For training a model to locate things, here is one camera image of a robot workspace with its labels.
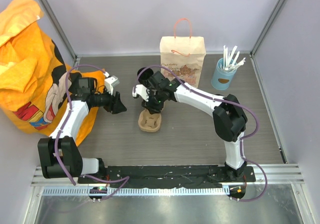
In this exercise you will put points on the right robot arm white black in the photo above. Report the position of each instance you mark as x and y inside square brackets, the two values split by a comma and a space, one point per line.
[227, 114]

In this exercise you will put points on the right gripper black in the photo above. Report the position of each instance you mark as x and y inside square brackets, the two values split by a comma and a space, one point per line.
[152, 108]

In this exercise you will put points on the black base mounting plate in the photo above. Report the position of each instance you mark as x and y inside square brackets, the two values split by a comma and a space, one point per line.
[170, 176]

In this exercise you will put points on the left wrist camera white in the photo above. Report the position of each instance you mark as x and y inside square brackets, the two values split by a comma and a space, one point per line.
[110, 82]

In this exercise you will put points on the slotted cable duct rail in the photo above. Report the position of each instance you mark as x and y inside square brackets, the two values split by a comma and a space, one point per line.
[97, 191]

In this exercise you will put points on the light blue straw tin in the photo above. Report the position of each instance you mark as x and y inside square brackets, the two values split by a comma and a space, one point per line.
[221, 79]

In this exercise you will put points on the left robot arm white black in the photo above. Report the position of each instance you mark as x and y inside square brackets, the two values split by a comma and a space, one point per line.
[59, 155]

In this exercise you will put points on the black coffee cup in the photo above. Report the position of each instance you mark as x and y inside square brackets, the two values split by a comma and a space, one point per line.
[143, 78]

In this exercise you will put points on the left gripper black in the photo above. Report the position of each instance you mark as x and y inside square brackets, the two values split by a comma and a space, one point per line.
[114, 105]

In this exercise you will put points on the brown pulp cup carrier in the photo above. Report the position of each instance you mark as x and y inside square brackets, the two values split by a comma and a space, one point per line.
[149, 122]

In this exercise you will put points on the orange cartoon cloth bag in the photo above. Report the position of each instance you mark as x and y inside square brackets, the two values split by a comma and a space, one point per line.
[34, 79]

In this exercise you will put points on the paper bag with orange handles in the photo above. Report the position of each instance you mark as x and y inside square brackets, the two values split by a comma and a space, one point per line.
[183, 56]

